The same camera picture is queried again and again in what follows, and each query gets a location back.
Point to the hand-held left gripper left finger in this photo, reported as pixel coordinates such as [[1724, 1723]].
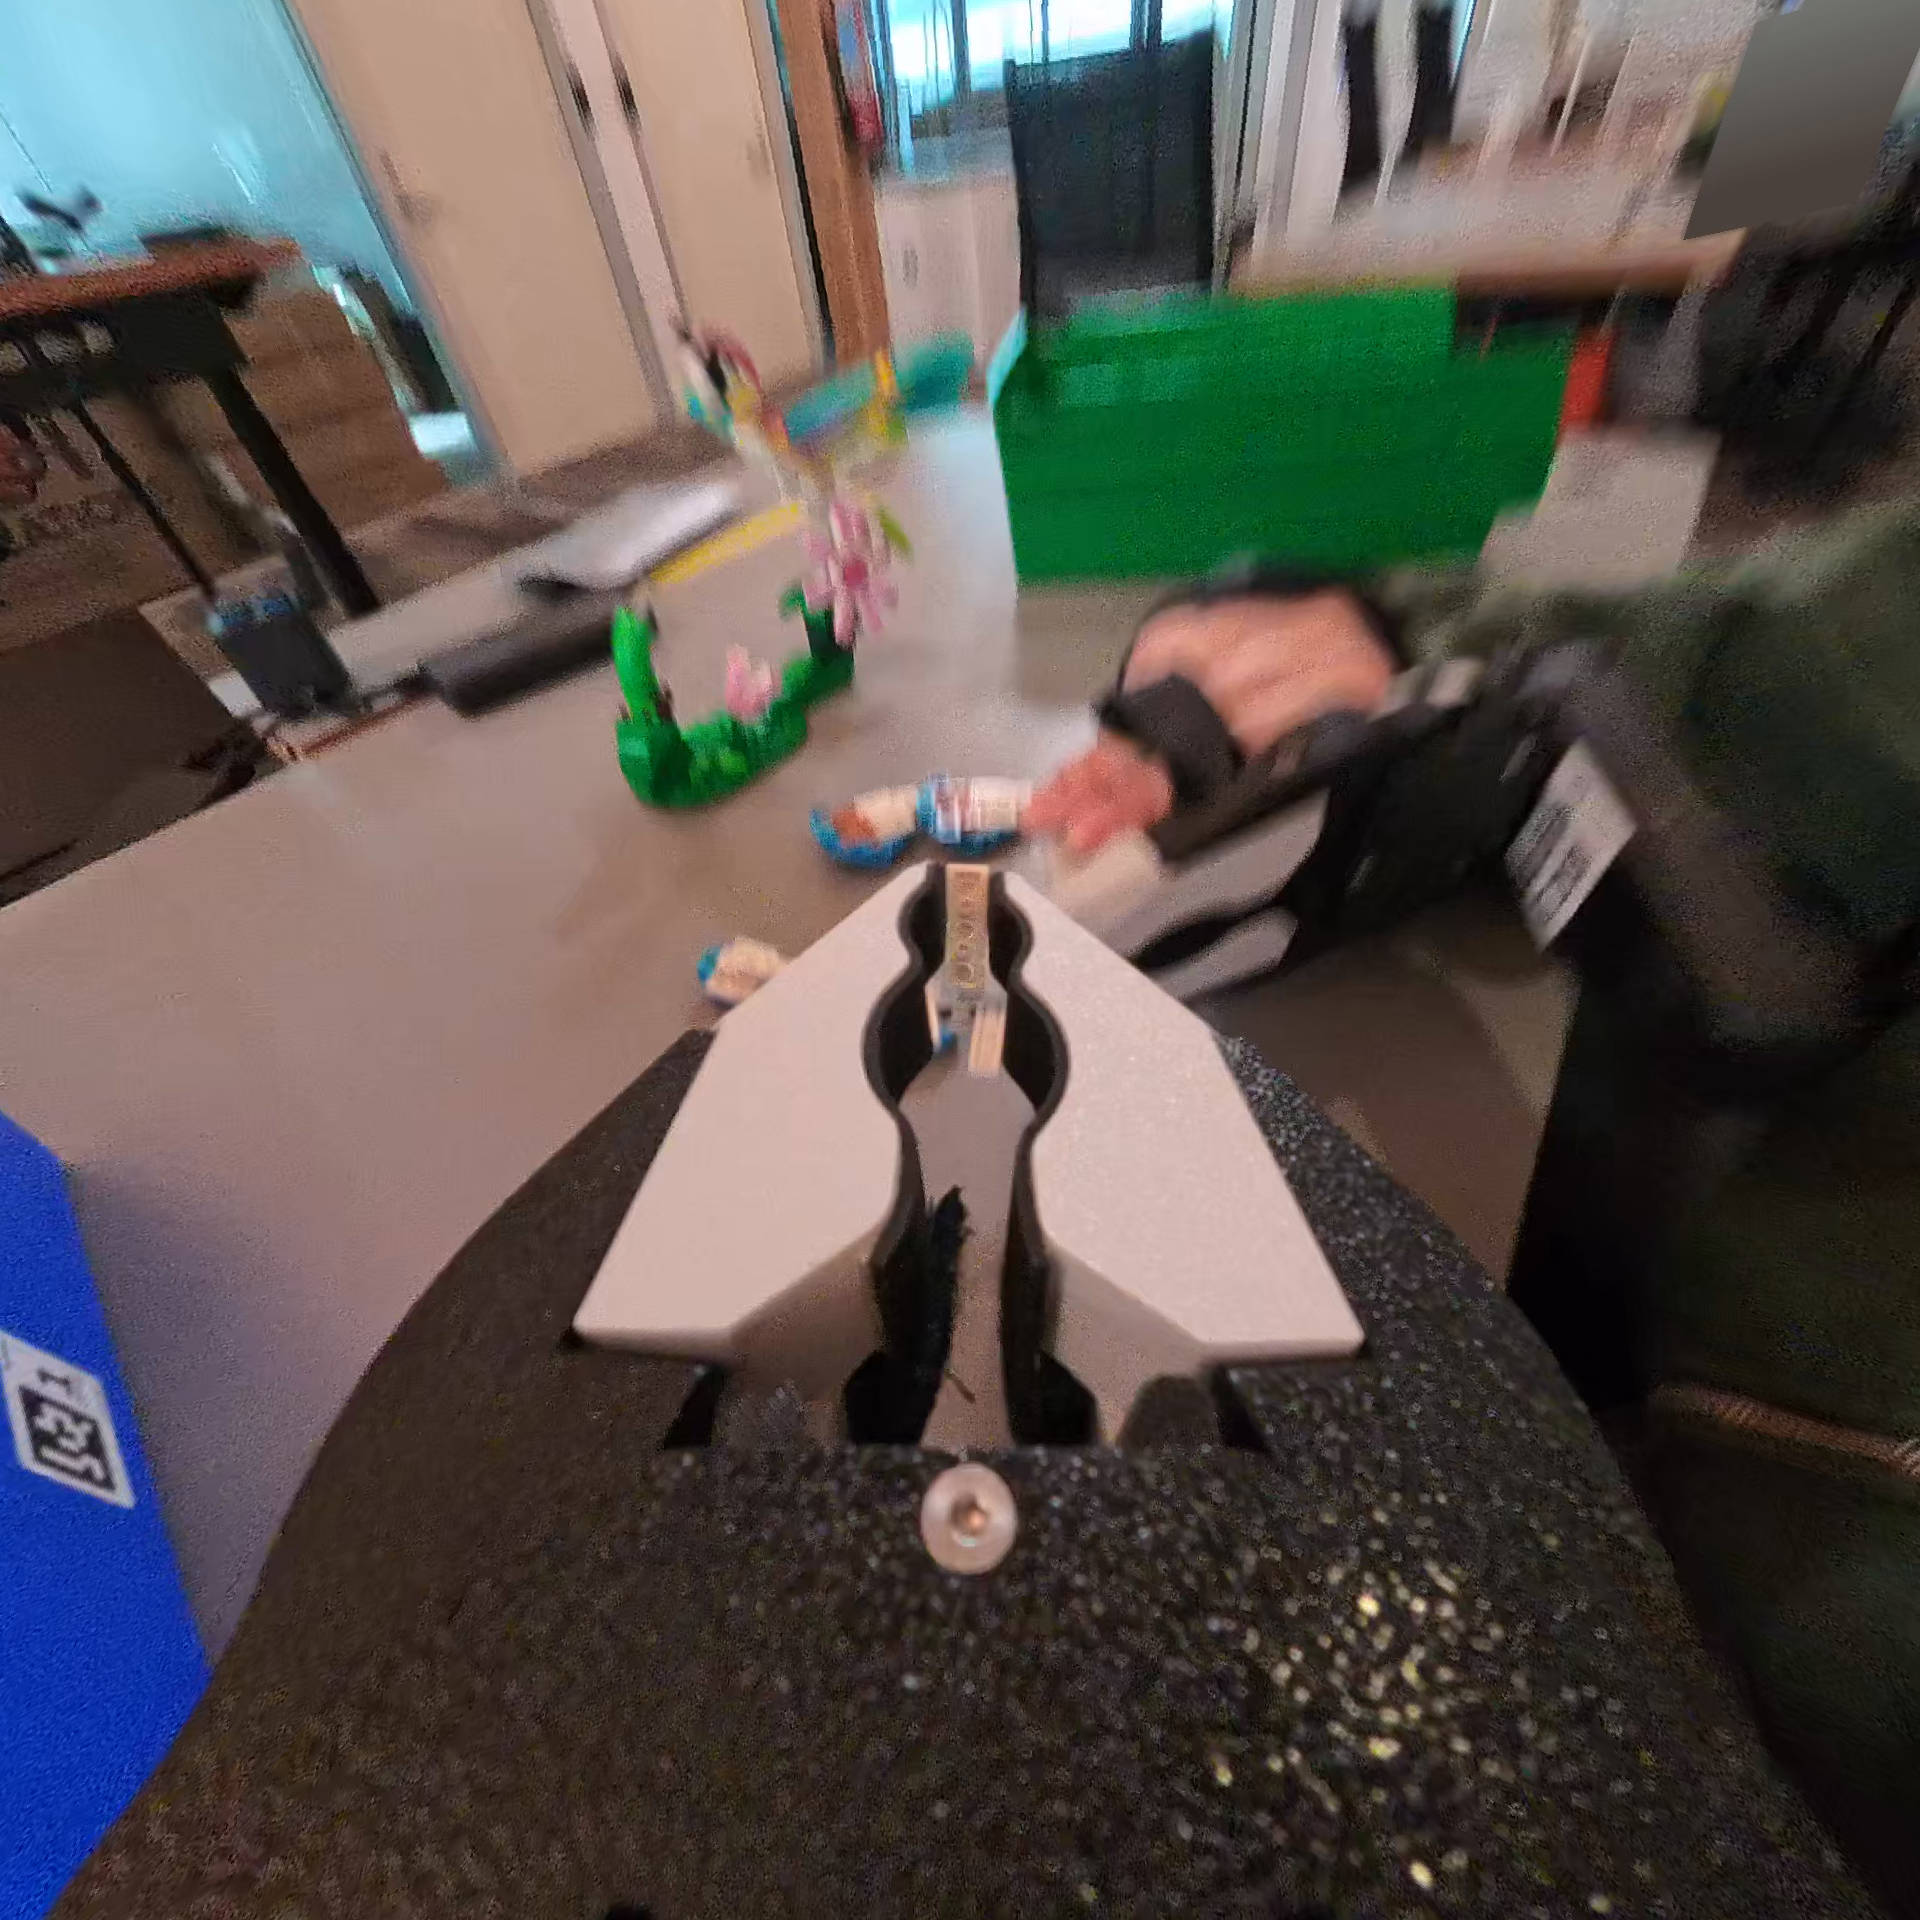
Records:
[[750, 1200]]

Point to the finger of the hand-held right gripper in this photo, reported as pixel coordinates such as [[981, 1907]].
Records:
[[1215, 877], [1223, 959]]

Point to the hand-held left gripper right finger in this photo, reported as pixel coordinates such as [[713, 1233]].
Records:
[[1183, 1200]]

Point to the white and tan lego piece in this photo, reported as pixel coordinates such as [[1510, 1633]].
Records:
[[967, 939]]

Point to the blue white brown lego assembly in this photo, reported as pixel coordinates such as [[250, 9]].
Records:
[[863, 833]]

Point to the person's right forearm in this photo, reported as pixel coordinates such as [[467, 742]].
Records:
[[1724, 676]]

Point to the lego flower set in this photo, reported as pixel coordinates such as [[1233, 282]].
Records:
[[703, 744]]

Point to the person's right hand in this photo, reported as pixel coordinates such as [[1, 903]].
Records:
[[1288, 660]]

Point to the green plastic crate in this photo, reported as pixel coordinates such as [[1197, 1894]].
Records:
[[1275, 434]]

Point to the person's green jacket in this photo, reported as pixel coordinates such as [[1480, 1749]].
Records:
[[1768, 1200]]

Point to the teal box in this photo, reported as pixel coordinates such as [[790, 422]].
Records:
[[933, 376]]

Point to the flat black device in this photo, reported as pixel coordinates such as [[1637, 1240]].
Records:
[[524, 660]]

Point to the yellow booklet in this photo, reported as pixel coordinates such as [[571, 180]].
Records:
[[735, 544]]

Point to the silver laptop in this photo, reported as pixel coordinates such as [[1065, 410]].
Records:
[[628, 542]]

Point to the black chair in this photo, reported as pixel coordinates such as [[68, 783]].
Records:
[[1110, 163]]

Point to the small black and blue box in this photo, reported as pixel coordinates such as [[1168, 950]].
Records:
[[277, 652]]

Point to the blue plastic bin with tag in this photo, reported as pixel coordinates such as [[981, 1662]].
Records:
[[75, 1574]]

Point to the stack of cardboard boxes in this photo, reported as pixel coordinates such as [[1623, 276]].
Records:
[[338, 397]]

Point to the dark table with black legs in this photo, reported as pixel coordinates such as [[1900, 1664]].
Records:
[[135, 306]]

